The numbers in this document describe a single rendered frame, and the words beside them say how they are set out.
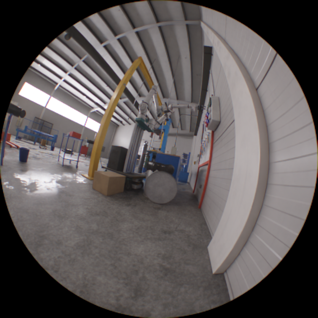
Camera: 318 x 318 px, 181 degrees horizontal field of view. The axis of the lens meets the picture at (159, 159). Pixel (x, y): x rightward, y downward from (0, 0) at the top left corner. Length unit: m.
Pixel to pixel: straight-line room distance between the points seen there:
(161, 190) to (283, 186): 1.55
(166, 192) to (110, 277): 1.45
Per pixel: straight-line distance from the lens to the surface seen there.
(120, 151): 2.16
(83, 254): 0.72
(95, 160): 2.39
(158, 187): 1.67
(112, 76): 7.59
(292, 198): 0.49
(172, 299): 0.63
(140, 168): 4.45
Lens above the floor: 0.58
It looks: 5 degrees up
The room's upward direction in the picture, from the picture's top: 12 degrees clockwise
